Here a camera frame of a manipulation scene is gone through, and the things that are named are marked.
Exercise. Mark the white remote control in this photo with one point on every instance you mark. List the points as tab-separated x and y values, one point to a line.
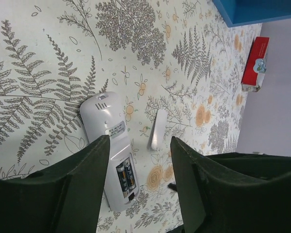
102	114

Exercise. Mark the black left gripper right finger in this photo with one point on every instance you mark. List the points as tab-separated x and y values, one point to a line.
232	192

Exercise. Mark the blue wooden shelf unit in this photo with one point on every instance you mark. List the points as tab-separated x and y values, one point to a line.
246	12

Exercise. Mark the white battery cover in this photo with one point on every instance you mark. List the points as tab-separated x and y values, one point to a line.
157	134

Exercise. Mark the black remote control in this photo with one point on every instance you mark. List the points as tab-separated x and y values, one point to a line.
172	186

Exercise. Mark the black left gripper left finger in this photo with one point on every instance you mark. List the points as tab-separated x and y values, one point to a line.
63	198

